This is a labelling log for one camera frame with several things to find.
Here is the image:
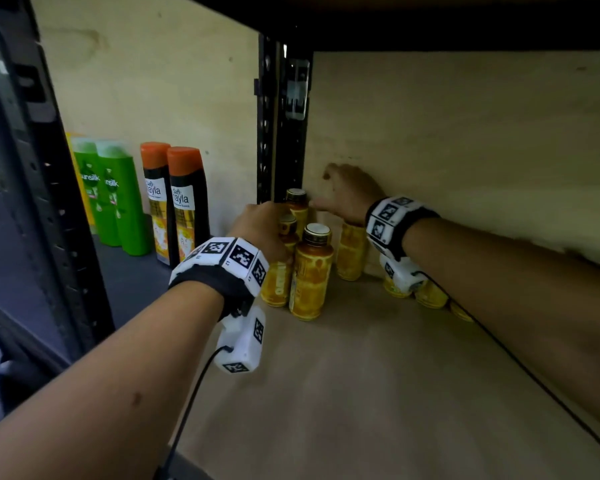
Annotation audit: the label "yellow pouch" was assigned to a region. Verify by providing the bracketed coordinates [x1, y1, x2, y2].
[65, 133, 97, 231]

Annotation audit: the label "wooden shelf with black frame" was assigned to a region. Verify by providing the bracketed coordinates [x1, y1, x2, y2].
[0, 0, 600, 480]

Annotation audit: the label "black marker wrist band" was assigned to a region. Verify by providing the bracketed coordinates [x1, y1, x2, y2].
[168, 237, 271, 321]
[365, 196, 441, 261]

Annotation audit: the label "green pouch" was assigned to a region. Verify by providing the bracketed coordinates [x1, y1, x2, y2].
[71, 138, 121, 247]

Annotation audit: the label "person's right hand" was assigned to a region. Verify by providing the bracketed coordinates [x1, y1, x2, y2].
[309, 163, 387, 227]

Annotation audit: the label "person's left hand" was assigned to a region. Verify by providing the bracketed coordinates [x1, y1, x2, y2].
[227, 201, 292, 265]

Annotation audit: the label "black camera cable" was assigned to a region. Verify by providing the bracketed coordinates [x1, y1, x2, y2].
[155, 346, 233, 480]
[415, 271, 600, 463]

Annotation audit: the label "person's right forearm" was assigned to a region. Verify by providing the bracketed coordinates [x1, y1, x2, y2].
[402, 218, 600, 441]

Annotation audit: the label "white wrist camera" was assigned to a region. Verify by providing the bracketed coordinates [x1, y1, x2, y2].
[378, 254, 429, 295]
[213, 305, 267, 375]

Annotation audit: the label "green shampoo bottles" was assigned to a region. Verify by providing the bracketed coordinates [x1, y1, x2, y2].
[95, 140, 153, 257]

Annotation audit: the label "group of rearranged yellow jars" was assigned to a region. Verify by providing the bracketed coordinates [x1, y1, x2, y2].
[285, 188, 476, 323]

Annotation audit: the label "person's left forearm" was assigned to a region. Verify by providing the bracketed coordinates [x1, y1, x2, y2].
[0, 282, 225, 480]

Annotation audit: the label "yellow jar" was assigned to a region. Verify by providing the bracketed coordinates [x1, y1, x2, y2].
[261, 214, 301, 308]
[335, 220, 369, 281]

